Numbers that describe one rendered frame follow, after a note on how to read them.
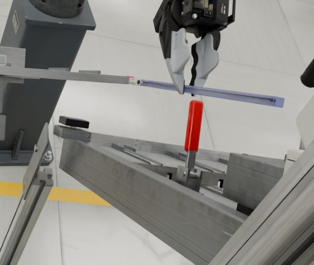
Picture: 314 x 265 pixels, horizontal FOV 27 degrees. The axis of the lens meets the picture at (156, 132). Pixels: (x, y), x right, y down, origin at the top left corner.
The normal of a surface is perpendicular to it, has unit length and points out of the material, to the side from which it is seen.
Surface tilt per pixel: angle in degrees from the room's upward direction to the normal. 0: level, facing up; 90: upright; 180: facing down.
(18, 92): 90
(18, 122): 90
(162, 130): 0
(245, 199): 90
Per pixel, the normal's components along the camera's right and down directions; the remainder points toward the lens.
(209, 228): -0.92, -0.14
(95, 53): 0.37, -0.64
